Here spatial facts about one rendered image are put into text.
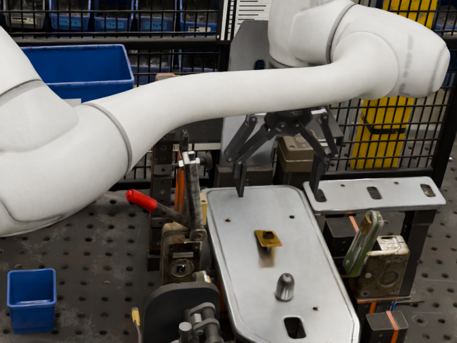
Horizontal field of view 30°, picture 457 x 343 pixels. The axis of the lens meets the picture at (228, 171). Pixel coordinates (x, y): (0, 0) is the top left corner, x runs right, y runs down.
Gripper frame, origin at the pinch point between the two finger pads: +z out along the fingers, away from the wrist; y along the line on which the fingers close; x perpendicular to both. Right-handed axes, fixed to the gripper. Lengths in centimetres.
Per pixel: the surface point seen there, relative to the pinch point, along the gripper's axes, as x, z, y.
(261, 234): 2.7, 13.3, -0.8
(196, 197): -1.8, 0.4, -14.9
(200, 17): 162, 44, 17
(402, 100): 58, 18, 50
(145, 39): 55, -1, -17
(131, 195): -0.8, 0.1, -25.9
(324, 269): -6.7, 14.5, 9.1
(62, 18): 163, 45, -33
